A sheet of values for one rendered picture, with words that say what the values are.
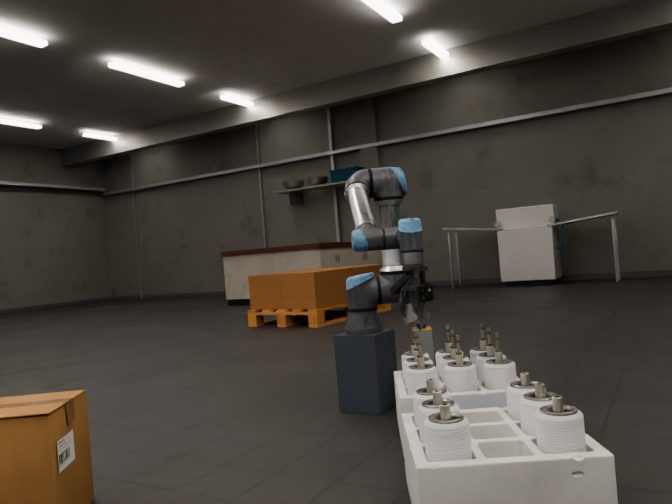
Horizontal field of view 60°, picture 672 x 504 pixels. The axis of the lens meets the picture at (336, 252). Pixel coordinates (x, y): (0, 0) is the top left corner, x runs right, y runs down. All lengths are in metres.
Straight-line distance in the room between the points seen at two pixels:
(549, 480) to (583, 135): 7.75
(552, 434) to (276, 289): 4.25
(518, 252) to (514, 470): 6.88
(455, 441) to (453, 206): 8.01
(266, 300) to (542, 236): 4.03
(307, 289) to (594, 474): 4.02
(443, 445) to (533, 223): 6.97
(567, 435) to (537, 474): 0.10
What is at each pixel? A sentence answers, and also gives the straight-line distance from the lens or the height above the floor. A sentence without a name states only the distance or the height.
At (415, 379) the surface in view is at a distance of 1.78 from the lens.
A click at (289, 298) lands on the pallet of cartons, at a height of 0.26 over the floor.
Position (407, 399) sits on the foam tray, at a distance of 1.76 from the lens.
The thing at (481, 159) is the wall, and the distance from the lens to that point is 9.09.
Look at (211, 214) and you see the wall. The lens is 11.75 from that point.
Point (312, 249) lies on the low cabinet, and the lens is 7.64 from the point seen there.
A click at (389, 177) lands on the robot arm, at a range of 2.26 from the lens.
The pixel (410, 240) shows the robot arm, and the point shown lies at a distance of 1.85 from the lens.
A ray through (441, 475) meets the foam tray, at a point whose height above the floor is 0.16.
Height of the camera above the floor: 0.61
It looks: level
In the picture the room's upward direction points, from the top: 5 degrees counter-clockwise
